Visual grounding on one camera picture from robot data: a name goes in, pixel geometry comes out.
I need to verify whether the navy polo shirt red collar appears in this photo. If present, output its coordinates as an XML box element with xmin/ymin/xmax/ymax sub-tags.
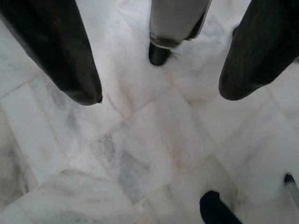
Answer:
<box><xmin>199</xmin><ymin>190</ymin><xmax>243</xmax><ymax>224</ymax></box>

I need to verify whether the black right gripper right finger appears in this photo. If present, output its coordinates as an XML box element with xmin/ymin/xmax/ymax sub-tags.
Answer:
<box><xmin>218</xmin><ymin>0</ymin><xmax>299</xmax><ymax>101</ymax></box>

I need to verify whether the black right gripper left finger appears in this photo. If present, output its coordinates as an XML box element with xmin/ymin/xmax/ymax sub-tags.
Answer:
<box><xmin>0</xmin><ymin>0</ymin><xmax>103</xmax><ymax>106</ymax></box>

